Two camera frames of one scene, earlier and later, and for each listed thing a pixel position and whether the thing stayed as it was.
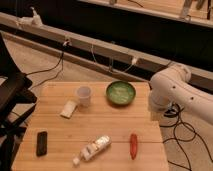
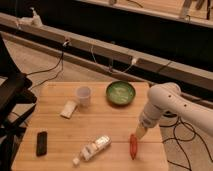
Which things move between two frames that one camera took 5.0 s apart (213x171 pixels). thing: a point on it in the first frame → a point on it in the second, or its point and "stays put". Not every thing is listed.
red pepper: (133, 145) stays put
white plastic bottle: (98, 144) stays put
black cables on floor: (172, 111) stays put
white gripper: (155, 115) → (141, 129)
